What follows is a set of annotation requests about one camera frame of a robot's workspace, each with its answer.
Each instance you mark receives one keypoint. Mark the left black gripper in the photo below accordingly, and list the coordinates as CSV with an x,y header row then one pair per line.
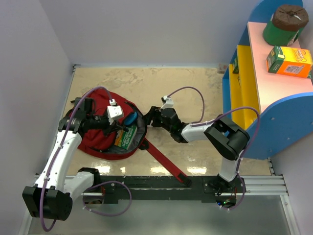
x,y
110,128

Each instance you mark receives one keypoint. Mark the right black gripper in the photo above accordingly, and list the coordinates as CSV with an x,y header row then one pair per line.
x,y
152,115

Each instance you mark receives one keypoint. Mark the red student backpack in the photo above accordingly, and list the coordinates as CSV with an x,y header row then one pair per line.
x,y
101,145

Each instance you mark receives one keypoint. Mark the blue patterned pencil case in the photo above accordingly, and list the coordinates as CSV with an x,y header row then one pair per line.
x,y
130,119

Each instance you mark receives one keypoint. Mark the green snack packet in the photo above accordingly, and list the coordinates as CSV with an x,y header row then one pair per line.
x,y
124,138

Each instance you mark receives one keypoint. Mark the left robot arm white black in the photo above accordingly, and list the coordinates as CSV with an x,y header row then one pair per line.
x,y
51,197

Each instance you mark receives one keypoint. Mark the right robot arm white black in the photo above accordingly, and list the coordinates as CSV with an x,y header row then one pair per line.
x,y
229,139

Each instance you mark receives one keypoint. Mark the green box on shelf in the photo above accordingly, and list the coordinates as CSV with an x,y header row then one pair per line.
x,y
235,65

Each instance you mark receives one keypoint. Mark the blue yellow pink shelf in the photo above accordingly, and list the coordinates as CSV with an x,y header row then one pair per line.
x,y
276,110

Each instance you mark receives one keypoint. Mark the orange green crayon box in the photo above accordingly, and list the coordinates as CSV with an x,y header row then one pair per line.
x,y
289,61

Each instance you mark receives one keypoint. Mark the green cylinder brown lid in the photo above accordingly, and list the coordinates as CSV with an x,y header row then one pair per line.
x,y
285,25

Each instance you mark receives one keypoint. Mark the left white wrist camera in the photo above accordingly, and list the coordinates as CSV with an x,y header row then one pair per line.
x,y
114,113

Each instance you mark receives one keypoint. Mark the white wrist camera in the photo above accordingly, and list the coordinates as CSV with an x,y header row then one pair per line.
x,y
114,113
167,102

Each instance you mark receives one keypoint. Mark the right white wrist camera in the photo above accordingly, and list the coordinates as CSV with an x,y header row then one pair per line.
x,y
167,102

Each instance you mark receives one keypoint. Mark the aluminium rail frame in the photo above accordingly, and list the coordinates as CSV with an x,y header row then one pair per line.
x,y
144,152

